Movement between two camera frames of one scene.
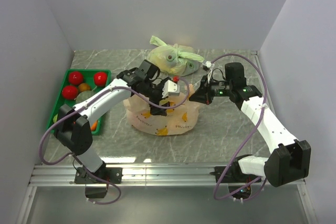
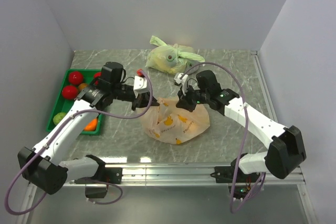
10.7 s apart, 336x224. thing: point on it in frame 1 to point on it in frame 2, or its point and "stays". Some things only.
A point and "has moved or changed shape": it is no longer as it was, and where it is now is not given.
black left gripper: [156, 110] to [142, 100]
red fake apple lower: [70, 92] stays
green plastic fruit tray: [88, 75] stays
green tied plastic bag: [174, 59] stays
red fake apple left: [75, 77] stays
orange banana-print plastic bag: [181, 114] has moved or changed shape
